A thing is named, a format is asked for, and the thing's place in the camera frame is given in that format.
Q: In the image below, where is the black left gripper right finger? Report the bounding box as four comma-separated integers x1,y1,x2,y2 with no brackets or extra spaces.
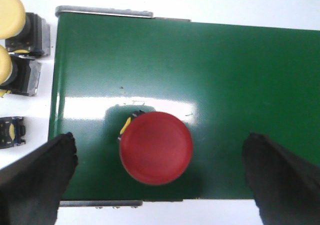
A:
242,132,320,225

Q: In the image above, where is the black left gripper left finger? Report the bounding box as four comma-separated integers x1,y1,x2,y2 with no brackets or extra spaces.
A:
0,132,78,225

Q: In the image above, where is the green conveyor belt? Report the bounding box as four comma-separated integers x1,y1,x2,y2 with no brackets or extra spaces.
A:
49,12,320,201

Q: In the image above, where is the red mushroom push button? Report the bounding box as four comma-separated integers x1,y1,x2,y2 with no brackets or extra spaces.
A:
118,110,194,186

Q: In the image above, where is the yellow mushroom push button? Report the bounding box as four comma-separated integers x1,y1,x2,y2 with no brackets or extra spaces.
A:
0,0,51,58

